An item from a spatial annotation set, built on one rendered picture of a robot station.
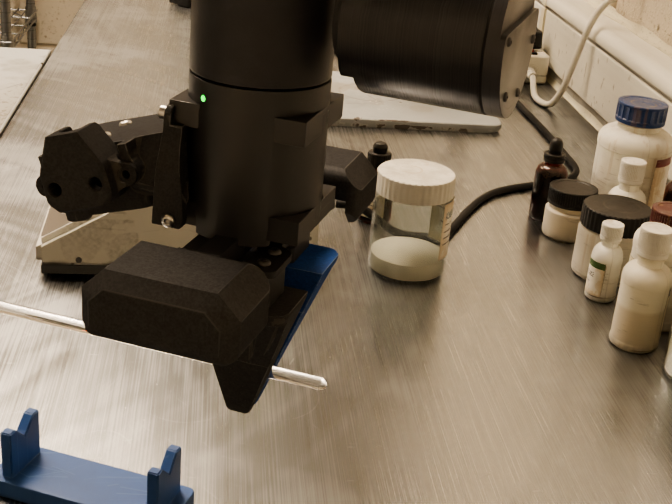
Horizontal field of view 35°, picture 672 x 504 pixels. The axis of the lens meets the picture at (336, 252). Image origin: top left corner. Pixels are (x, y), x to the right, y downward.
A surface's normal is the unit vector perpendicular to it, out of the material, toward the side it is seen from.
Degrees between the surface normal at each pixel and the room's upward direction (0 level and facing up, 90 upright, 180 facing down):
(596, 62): 90
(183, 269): 0
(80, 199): 89
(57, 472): 0
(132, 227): 90
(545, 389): 0
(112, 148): 46
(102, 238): 90
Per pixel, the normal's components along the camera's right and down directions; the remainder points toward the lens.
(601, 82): -0.99, -0.04
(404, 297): 0.07, -0.91
